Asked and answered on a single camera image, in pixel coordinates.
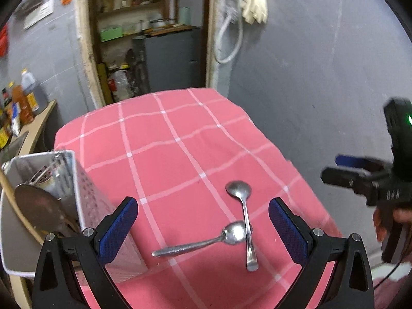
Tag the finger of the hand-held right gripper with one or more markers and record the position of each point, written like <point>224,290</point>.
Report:
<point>349,160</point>
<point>338,176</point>

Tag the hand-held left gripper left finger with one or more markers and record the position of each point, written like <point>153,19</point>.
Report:
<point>117,230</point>

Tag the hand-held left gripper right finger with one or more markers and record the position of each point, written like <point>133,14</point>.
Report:
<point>288,230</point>

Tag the white perforated utensil holder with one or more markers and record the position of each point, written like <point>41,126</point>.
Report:
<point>93,199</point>

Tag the person's right hand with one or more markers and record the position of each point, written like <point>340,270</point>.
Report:
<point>381,222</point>

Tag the brown round ladle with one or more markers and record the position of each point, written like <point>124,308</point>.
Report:
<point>37,207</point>

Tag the pink checked tablecloth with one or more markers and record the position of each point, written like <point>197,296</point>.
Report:
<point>180,141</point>

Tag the steel sink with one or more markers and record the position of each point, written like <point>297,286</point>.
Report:
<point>13,149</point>

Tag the beige counter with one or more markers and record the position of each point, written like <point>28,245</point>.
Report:
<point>35,125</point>

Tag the clear bottle red label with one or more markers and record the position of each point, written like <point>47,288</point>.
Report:
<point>119,83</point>

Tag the yellow board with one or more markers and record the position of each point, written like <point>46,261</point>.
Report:
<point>104,83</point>

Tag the small white blue packet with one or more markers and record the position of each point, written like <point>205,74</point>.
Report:
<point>16,120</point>

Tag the dark sauce bottle yellow label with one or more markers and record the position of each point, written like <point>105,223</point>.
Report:
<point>4,132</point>

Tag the orange liquid bottle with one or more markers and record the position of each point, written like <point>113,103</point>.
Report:
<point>23,106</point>

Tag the grey cabinet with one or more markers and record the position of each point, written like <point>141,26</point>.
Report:
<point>170,61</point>

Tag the white cloth on hook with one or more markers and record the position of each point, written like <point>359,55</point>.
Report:
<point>256,3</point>

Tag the green box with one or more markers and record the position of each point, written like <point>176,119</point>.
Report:
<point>111,34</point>

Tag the pale green container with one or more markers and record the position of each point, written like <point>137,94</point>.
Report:
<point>184,16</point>

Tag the red bag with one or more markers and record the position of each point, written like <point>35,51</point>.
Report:
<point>3,40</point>

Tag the wooden shelf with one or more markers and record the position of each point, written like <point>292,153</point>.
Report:
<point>128,6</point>

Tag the white paper sheet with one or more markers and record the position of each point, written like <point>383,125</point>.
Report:
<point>40,13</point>

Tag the wooden door frame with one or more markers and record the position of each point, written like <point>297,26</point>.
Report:
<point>88,54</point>

